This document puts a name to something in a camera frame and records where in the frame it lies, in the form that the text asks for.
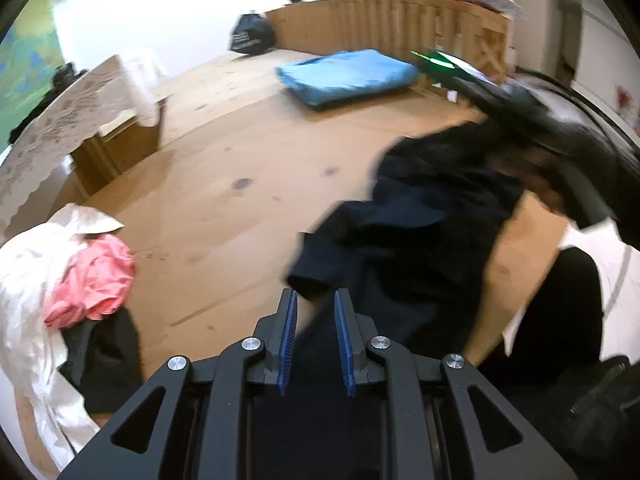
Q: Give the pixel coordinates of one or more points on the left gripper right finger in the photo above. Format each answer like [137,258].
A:
[353,331]

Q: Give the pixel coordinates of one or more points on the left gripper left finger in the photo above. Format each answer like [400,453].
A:
[277,334]

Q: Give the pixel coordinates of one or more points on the dark navy sweatshirt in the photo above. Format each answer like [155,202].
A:
[412,256]

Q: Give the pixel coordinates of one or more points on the black garment on pile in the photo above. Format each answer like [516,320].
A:
[103,361]

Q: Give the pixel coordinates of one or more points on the pink garment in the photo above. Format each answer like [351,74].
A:
[96,283]

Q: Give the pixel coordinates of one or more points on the wooden slatted railing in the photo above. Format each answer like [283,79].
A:
[397,28]

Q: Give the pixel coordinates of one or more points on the white garment pile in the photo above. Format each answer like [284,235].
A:
[32,263]

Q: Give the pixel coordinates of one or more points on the folded light blue garment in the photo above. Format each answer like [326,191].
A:
[346,75]

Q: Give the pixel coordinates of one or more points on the white lace tablecloth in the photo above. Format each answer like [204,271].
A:
[92,101]

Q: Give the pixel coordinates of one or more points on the black drawstring sports bag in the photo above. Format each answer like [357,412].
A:
[252,35]

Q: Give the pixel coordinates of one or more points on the green abstract wall painting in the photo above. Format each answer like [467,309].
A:
[30,54]

